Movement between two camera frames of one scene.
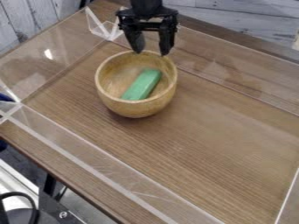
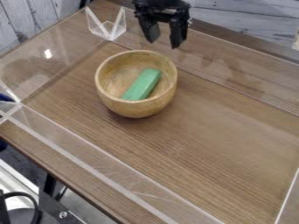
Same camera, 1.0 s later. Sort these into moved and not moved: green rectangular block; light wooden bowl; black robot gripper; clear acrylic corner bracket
Moved: black robot gripper
Not moved: light wooden bowl; clear acrylic corner bracket; green rectangular block
